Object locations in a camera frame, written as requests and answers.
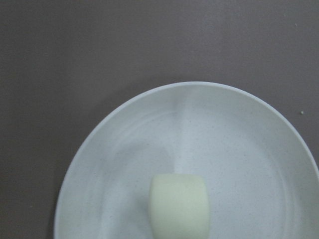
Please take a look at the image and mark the white steamed bun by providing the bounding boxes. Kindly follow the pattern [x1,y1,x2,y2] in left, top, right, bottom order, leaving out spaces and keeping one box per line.
[149,174,210,239]

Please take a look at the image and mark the round cream plate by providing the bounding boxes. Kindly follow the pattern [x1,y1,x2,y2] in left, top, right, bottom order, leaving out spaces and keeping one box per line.
[54,82,319,239]

